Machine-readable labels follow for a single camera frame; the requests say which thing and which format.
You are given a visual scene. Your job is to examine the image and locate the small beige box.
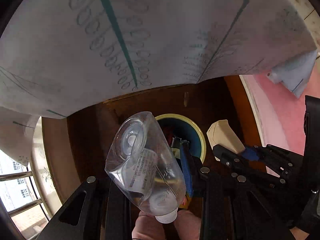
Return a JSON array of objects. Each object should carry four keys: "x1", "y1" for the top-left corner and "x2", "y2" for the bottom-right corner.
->
[{"x1": 207, "y1": 120, "x2": 245, "y2": 154}]

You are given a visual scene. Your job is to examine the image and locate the clear plastic bottle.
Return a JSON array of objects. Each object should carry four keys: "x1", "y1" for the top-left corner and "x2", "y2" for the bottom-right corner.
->
[{"x1": 105, "y1": 112, "x2": 186, "y2": 224}]

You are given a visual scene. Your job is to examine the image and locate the round yellow rim trash bin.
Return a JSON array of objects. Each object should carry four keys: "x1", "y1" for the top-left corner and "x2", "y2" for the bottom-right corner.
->
[{"x1": 156, "y1": 113, "x2": 207, "y2": 163}]

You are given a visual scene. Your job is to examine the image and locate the right yellow embroidered slipper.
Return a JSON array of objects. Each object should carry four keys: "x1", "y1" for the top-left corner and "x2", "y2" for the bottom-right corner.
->
[{"x1": 179, "y1": 195, "x2": 192, "y2": 210}]

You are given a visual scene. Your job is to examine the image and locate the right pink trouser leg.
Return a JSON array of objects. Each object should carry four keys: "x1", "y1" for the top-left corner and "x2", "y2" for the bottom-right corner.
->
[{"x1": 174, "y1": 209, "x2": 201, "y2": 240}]

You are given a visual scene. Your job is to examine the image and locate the pink trouser leg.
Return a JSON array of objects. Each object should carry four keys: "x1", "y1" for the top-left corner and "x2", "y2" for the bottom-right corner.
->
[
  {"x1": 132, "y1": 211, "x2": 165, "y2": 239},
  {"x1": 174, "y1": 209, "x2": 201, "y2": 240}
]

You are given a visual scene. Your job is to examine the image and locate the left pink trouser leg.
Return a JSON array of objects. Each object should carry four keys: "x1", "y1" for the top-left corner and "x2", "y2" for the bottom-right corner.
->
[{"x1": 132, "y1": 211, "x2": 165, "y2": 239}]

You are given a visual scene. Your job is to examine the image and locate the white blue patterned tablecloth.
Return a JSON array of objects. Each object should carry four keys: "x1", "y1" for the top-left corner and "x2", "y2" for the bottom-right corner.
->
[{"x1": 1, "y1": 0, "x2": 317, "y2": 165}]

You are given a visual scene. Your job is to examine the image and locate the window with metal grille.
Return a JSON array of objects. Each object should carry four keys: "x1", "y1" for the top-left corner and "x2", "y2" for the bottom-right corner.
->
[{"x1": 0, "y1": 149, "x2": 53, "y2": 238}]

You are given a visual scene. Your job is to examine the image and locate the wooden bed frame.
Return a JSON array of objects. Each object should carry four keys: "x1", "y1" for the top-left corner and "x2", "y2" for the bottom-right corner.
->
[{"x1": 224, "y1": 76, "x2": 262, "y2": 147}]

